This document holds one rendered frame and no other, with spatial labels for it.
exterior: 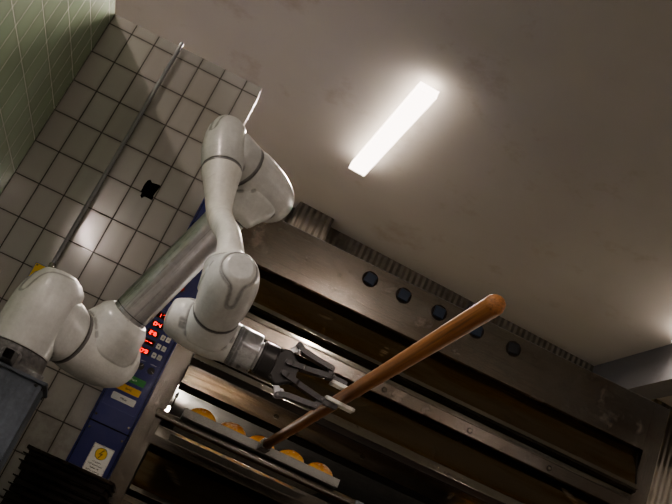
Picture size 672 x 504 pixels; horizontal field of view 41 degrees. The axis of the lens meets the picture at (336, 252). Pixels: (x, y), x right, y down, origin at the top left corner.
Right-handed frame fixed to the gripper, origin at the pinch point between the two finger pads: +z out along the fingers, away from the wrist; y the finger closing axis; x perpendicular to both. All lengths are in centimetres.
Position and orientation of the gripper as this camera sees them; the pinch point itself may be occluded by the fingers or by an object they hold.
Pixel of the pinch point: (342, 396)
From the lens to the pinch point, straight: 194.6
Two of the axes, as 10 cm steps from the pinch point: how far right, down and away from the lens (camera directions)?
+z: 8.9, 4.4, 0.9
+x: 2.5, -3.1, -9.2
